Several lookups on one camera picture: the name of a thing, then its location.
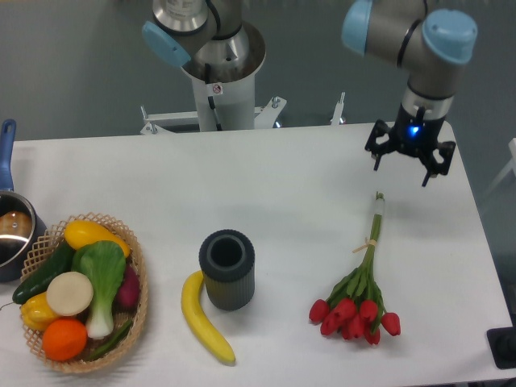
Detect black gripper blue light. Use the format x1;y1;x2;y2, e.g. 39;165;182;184
364;105;456;187

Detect red tulip bouquet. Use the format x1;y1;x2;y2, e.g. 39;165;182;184
308;192;402;346

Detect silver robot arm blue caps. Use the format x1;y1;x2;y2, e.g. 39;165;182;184
142;1;477;178

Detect white object at right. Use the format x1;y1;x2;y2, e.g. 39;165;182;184
481;138;516;200

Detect dark grey ribbed vase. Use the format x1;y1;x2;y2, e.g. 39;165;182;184
198;229;256;311

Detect black device at edge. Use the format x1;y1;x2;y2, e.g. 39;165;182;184
486;327;515;369

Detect yellow banana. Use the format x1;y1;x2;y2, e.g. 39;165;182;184
181;271;236;366

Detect purple red onion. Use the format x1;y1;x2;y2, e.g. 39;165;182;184
116;265;140;309

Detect green bok choy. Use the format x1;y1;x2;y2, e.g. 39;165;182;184
72;241;126;339

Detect green bean pod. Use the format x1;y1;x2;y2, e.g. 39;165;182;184
85;320;133;361

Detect yellow squash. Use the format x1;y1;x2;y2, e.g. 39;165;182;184
64;220;131;258

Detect dark green cucumber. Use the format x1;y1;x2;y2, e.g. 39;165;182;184
12;241;75;305

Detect woven wicker basket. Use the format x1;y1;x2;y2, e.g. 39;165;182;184
21;213;148;373

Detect beige round disc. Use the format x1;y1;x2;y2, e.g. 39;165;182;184
46;272;94;317

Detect orange fruit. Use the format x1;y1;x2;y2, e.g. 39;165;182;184
42;318;88;361

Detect yellow bell pepper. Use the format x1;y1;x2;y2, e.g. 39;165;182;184
20;292;60;331

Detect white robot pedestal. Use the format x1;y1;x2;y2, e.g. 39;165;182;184
183;69;255;132

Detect blue handled saucepan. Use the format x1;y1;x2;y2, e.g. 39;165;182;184
1;119;46;283

